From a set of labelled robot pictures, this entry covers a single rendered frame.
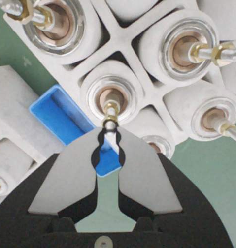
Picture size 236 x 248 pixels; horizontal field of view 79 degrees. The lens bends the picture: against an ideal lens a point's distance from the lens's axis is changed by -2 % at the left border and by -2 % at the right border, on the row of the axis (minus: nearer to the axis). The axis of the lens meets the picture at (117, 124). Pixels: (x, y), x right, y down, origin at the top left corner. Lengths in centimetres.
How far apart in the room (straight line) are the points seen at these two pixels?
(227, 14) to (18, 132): 43
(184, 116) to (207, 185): 63
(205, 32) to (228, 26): 6
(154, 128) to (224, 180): 67
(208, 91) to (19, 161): 40
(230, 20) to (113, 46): 17
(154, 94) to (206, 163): 51
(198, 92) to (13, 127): 38
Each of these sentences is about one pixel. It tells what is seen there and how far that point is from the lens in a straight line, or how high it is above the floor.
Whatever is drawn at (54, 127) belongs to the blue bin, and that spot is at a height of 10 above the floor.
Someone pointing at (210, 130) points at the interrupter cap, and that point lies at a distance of 29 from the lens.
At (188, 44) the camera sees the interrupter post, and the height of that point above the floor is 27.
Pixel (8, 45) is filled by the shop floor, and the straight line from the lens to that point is 54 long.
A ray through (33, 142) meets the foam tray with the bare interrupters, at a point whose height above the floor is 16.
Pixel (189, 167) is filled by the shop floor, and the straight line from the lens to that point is 72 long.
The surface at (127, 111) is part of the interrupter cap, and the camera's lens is 22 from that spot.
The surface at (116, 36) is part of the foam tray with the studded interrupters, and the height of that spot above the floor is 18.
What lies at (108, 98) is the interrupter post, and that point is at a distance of 20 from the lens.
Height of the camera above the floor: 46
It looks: 62 degrees down
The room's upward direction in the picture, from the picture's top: 177 degrees clockwise
